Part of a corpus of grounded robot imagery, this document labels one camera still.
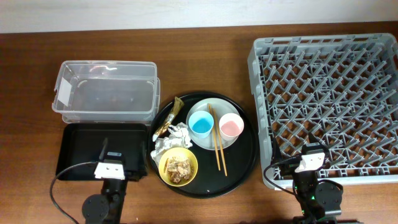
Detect right wooden chopstick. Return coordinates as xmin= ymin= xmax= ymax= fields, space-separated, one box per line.
xmin=212 ymin=108 xmax=228 ymax=177

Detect left wooden chopstick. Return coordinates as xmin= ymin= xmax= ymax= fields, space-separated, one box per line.
xmin=208 ymin=104 xmax=221 ymax=171

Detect wooden chopstick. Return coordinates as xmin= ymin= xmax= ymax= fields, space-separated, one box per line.
xmin=212 ymin=108 xmax=228 ymax=177
xmin=208 ymin=104 xmax=221 ymax=171

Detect grey plate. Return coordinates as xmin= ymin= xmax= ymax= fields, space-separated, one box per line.
xmin=186 ymin=98 xmax=239 ymax=151

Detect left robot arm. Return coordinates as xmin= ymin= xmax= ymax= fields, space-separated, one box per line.
xmin=81 ymin=138 xmax=147 ymax=224

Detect grey dishwasher rack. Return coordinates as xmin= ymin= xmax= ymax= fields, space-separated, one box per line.
xmin=248 ymin=33 xmax=397 ymax=189

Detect pink cup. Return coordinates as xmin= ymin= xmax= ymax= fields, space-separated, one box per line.
xmin=219 ymin=113 xmax=244 ymax=141

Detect food scraps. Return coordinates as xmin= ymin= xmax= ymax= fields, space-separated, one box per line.
xmin=164 ymin=157 xmax=194 ymax=184

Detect black rectangular tray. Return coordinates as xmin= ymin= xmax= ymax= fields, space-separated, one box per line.
xmin=55 ymin=123 xmax=148 ymax=174

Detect clear plastic bin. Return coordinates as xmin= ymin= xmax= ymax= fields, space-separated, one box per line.
xmin=52 ymin=60 xmax=160 ymax=124

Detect blue cup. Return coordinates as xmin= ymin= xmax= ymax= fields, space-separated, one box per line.
xmin=188 ymin=111 xmax=214 ymax=139

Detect yellow bowl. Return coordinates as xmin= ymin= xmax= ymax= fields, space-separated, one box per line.
xmin=158 ymin=147 xmax=198 ymax=187

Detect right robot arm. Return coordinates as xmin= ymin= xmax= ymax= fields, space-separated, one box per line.
xmin=280 ymin=133 xmax=343 ymax=223

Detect round black serving tray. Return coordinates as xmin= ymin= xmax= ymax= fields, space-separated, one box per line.
xmin=148 ymin=91 xmax=259 ymax=199

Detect white napkin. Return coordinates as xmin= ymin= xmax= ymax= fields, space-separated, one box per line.
xmin=150 ymin=123 xmax=193 ymax=165

